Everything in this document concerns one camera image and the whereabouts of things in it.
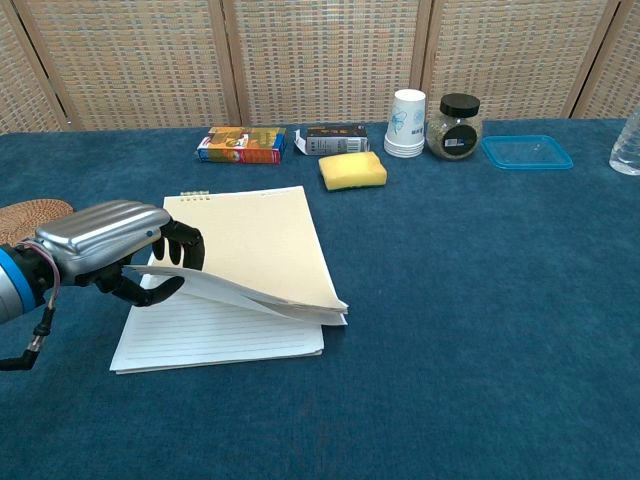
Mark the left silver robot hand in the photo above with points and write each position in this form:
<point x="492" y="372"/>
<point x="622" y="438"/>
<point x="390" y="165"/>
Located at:
<point x="115" y="240"/>

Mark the yellow spiral notebook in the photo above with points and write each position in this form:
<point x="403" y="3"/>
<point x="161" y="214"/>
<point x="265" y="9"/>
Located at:
<point x="240" y="280"/>

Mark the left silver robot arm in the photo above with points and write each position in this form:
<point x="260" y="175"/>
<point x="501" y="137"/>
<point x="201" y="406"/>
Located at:
<point x="15" y="285"/>

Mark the round woven rattan coaster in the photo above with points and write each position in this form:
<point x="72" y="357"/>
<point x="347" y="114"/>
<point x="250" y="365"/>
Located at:
<point x="27" y="220"/>

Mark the colourful orange snack box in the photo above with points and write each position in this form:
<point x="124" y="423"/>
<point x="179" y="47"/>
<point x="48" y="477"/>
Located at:
<point x="243" y="145"/>

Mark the black tea box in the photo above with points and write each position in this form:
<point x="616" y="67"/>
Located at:
<point x="332" y="140"/>

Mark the yellow sponge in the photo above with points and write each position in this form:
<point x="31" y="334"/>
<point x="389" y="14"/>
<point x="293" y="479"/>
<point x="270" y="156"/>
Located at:
<point x="353" y="171"/>

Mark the woven bamboo folding screen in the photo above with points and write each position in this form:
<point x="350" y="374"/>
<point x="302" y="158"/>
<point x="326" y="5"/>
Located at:
<point x="320" y="60"/>

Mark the white paper cup stack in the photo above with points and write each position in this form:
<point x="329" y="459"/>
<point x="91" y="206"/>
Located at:
<point x="406" y="125"/>

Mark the blue table cloth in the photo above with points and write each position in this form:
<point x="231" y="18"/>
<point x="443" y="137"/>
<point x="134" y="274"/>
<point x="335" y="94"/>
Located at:
<point x="450" y="325"/>

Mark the glass jar with black lid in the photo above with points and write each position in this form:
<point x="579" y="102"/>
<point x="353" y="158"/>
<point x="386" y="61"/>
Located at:
<point x="455" y="129"/>

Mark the blue plastic container lid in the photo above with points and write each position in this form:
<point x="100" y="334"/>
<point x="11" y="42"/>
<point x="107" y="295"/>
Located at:
<point x="526" y="152"/>

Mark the clear plastic water bottle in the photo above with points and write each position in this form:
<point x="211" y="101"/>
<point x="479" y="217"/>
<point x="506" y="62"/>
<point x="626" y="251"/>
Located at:
<point x="626" y="145"/>

